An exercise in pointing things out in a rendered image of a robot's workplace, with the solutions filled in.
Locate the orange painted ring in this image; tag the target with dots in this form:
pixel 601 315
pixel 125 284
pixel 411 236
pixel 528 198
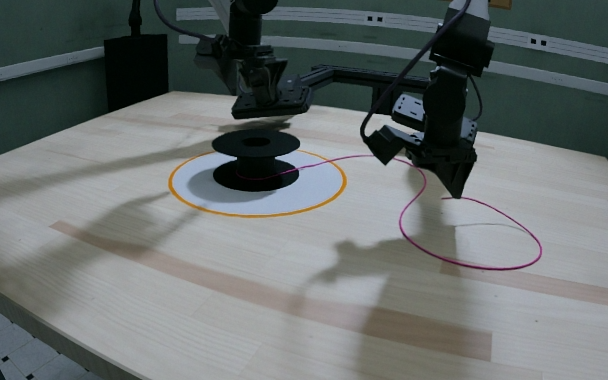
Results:
pixel 257 216

